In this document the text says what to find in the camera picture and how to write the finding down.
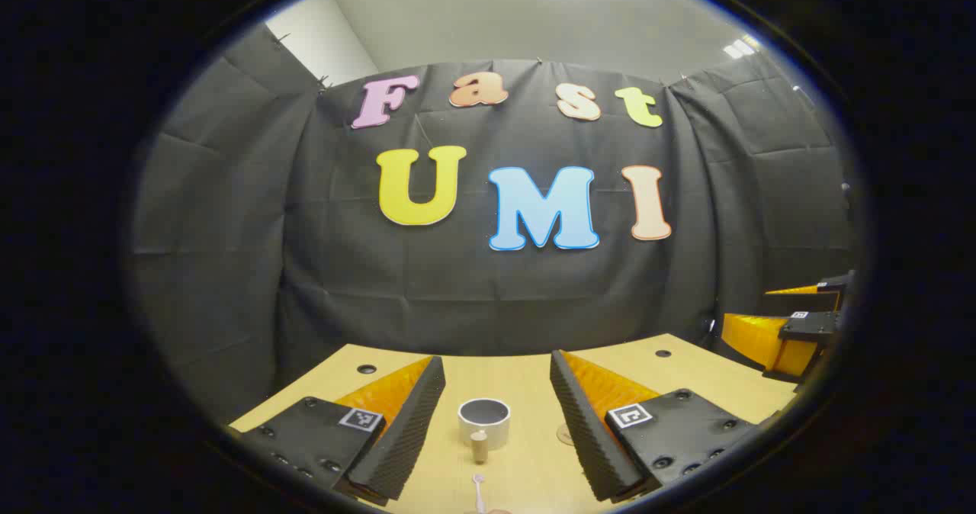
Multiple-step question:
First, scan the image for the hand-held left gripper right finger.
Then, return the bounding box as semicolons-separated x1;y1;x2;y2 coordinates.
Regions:
549;349;763;503

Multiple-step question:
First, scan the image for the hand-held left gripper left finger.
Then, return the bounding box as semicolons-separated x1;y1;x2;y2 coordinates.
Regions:
229;355;447;509

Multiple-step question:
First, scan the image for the white cup with wooden handle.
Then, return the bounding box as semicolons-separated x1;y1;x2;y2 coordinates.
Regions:
457;398;512;465

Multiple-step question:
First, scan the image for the light wooden desktop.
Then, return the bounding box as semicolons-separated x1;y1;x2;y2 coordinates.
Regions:
229;333;798;514

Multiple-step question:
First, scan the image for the small ceiling light panel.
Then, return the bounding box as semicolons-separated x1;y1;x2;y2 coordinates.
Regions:
723;34;762;60

